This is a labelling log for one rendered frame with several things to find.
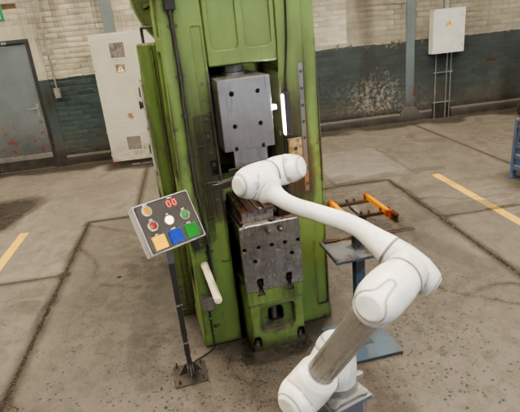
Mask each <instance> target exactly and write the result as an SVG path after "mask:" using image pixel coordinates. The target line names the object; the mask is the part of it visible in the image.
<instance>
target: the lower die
mask: <svg viewBox="0 0 520 412"><path fill-rule="evenodd" d="M231 193H232V194H233V195H234V196H235V198H236V199H237V200H238V202H239V203H240V205H241V206H242V208H241V207H240V206H237V214H238V217H239V218H240V220H241V221H242V222H243V224H245V223H249V222H256V221H260V220H264V219H269V218H270V217H273V208H272V205H271V204H270V203H269V204H267V203H264V204H262V203H260V202H259V203H260V204H261V205H262V206H263V209H259V210H258V207H257V206H256V205H255V204H254V202H253V201H252V200H251V199H242V198H240V197H238V196H237V195H236V194H235V192H234V191H232V192H231ZM254 219H256V221H255V220H254Z"/></svg>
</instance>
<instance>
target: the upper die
mask: <svg viewBox="0 0 520 412"><path fill-rule="evenodd" d="M221 152H222V153H223V154H224V155H225V156H226V157H227V159H228V160H229V161H230V162H231V163H232V164H233V165H234V166H235V167H236V168H238V167H243V166H246V165H250V164H251V163H256V162H257V161H263V160H266V159H268V155H267V146H264V145H262V147H258V148H252V149H247V150H237V149H235V151H233V152H228V153H225V152H224V151H223V150H222V149H221Z"/></svg>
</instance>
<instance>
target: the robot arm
mask: <svg viewBox="0 0 520 412"><path fill-rule="evenodd" d="M306 172H307V165H306V163H305V161H304V159H303V157H302V156H300V155H296V154H282V155H277V156H273V157H270V158H269V159H266V160H263V161H257V162H256V163H251V164H250V165H246V166H245V167H242V168H233V169H229V173H230V175H231V177H232V178H229V179H226V180H225V181H214V182H209V183H207V185H208V188H209V190H217V191H220V190H224V189H226V188H229V187H232V189H233V191H234V192H235V194H236V195H237V196H238V197H240V198H242V199H251V200H256V201H258V202H260V203H262V204H264V203H271V204H274V205H275V206H276V207H278V208H281V209H283V210H285V211H287V212H289V213H292V214H295V215H298V216H300V217H305V218H307V219H310V220H313V221H315V222H319V223H322V224H326V225H328V226H332V227H335V228H338V229H340V230H342V231H346V232H347V233H349V234H350V235H353V236H354V237H355V238H357V239H358V240H359V241H360V242H361V243H362V244H363V245H364V246H365V247H366V248H367V249H368V250H369V251H370V252H371V253H372V255H373V256H374V257H375V258H376V259H377V260H378V261H379V262H380V263H381V264H380V265H378V266H377V267H376V268H375V269H373V270H372V271H371V272H370V273H369V274H368V275H367V276H366V277H365V278H364V279H363V280H362V281H361V282H360V283H359V285H358V286H357V288H356V291H355V293H354V297H353V300H352V308H351V310H350V311H349V312H348V313H347V314H346V316H345V317H344V318H343V320H342V321H341V322H340V324H339V325H338V327H337V328H336V329H330V330H327V331H325V332H324V333H323V334H322V335H321V336H320V337H319V338H318V339H317V340H316V346H315V347H314V348H313V350H312V353H311V355H310V356H307V357H305V358H304V359H302V360H301V361H300V363H299V364H298V365H297V366H296V367H295V368H294V369H293V370H292V372H291V373H290V374H289V375H288V376H287V377H286V378H285V380H284V381H283V382H282V384H281V385H280V389H279V392H278V402H279V406H280V408H281V409H282V411H283V412H317V411H318V410H319V409H320V408H321V407H322V406H323V405H324V404H327V406H328V407H329V409H330V411H332V412H337V411H338V410H339V409H340V408H341V407H343V406H345V405H347V404H349V403H350V402H352V401H354V400H356V399H358V398H360V397H362V396H367V395H368V390H367V389H366V388H365V387H362V386H361V385H360V384H359V383H358V381H359V380H360V379H362V378H363V377H364V374H363V372H362V371H361V370H358V371H356V354H357V353H358V352H359V351H360V350H361V349H362V347H363V346H364V345H365V344H366V343H367V342H368V340H369V339H370V338H371V337H372V336H373V335H374V333H375V332H376V331H377V330H378V329H379V328H383V327H386V326H388V325H389V324H391V323H392V322H393V321H394V320H395V319H396V318H397V317H398V316H399V315H401V314H402V313H403V312H404V310H405V309H406V308H407V307H408V306H409V305H410V304H411V303H412V302H413V300H414V299H415V297H416V295H417V294H420V295H429V294H432V293H434V292H435V291H436V290H437V288H438V286H439V284H440V283H441V282H442V274H441V273H440V271H439V270H438V269H437V267H436V266H435V265H434V264H433V262H432V261H431V260H430V259H429V258H428V257H426V256H425V255H424V254H423V253H421V252H420V251H419V250H418V249H417V248H415V247H414V246H412V245H411V244H408V243H407V242H405V241H404V240H402V239H400V238H398V237H397V236H395V235H392V234H390V233H388V232H386V231H384V230H382V229H380V228H378V227H377V226H375V225H373V224H371V223H369V222H367V221H365V220H363V219H361V218H359V217H357V216H355V215H352V214H350V213H346V212H344V211H341V210H337V209H335V208H330V207H326V206H324V205H320V204H315V203H313V202H309V201H306V200H303V199H299V198H296V197H294V196H292V195H290V194H289V193H287V192H286V191H285V190H284V189H283V188H282V187H281V186H284V185H288V184H289V183H292V182H296V181H298V180H300V179H301V178H303V177H304V176H305V175H306Z"/></svg>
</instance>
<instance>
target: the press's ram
mask: <svg viewBox="0 0 520 412"><path fill-rule="evenodd" d="M209 80H210V87H211V93H212V100H213V112H214V118H215V125H216V132H217V143H218V146H219V147H220V148H221V149H222V150H223V151H224V152H225V153H228V152H233V151H235V149H237V150H247V149H252V148H258V147H262V145H264V146H273V145H274V144H275V136H274V126H273V117H272V110H276V104H272V103H271V88H270V78H269V74H264V73H261V72H258V71H253V70H250V69H247V70H245V71H244V74H237V75H230V76H221V75H220V74H210V75H209Z"/></svg>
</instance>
